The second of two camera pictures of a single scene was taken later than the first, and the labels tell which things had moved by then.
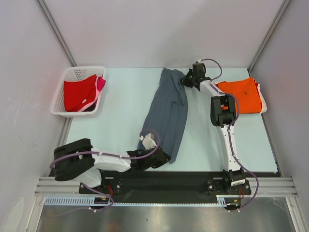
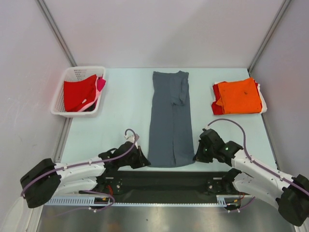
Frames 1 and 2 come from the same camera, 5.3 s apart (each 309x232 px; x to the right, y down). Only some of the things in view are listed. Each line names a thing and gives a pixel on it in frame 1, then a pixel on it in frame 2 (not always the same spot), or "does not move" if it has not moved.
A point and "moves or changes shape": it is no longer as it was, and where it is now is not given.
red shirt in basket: x=78 y=94 does not move
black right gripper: x=189 y=79 -> x=203 y=150
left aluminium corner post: x=58 y=33 does not move
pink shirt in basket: x=99 y=84 does not move
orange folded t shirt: x=246 y=92 does not move
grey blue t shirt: x=167 y=118 moves or changes shape
